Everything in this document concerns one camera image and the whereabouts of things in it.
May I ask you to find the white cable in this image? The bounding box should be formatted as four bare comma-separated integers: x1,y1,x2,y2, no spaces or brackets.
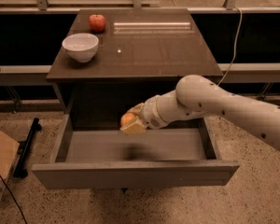
217,6,244,87

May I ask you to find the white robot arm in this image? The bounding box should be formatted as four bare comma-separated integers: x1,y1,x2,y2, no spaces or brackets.
120,75,280,151

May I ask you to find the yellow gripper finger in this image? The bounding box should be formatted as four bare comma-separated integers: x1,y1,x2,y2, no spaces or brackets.
120,119,147,135
128,103,144,116

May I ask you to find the white window ledge rail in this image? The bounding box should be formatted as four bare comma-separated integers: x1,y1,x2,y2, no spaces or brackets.
0,63,280,86

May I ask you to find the cardboard box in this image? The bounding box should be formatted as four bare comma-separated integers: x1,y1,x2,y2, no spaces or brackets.
0,130,20,201

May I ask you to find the black cable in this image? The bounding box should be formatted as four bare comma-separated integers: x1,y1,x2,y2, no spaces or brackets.
0,151,30,224

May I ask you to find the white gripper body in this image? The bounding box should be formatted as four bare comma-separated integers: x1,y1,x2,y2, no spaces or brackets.
140,95,168,129

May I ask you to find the dark grey cabinet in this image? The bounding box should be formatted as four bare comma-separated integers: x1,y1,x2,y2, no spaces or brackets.
47,8,222,130

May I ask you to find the black metal bar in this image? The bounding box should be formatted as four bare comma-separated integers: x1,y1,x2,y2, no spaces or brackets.
13,118,42,178

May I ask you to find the open grey top drawer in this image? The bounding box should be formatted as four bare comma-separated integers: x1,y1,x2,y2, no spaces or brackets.
31,87,240,190

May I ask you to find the orange fruit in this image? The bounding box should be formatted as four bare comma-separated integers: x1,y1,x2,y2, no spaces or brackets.
120,112,135,126

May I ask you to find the red apple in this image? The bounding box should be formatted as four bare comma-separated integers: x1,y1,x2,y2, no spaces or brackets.
88,14,106,33

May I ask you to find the white ceramic bowl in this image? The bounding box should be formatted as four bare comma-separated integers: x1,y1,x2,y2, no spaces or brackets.
62,33,99,63

